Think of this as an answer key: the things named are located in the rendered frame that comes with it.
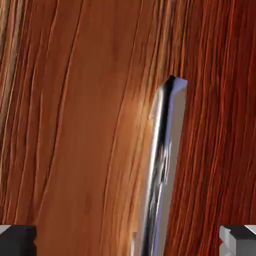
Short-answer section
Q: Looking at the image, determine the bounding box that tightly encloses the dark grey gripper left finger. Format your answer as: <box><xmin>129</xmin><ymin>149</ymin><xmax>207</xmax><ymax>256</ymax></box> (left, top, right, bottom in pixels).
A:
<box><xmin>0</xmin><ymin>224</ymin><xmax>38</xmax><ymax>256</ymax></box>

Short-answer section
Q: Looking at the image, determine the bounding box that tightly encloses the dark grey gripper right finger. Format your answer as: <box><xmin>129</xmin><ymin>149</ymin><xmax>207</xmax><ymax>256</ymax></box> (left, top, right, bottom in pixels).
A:
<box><xmin>219</xmin><ymin>224</ymin><xmax>256</xmax><ymax>256</ymax></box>

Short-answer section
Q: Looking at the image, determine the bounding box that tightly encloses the reddish wooden drawer front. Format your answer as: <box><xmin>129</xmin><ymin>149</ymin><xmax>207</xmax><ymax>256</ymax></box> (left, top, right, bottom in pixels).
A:
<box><xmin>0</xmin><ymin>0</ymin><xmax>256</xmax><ymax>256</ymax></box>

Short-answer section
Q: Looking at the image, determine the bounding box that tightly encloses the curved silver metal handle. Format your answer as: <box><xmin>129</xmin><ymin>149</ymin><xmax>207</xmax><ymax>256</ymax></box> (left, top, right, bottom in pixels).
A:
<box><xmin>130</xmin><ymin>74</ymin><xmax>188</xmax><ymax>256</ymax></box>

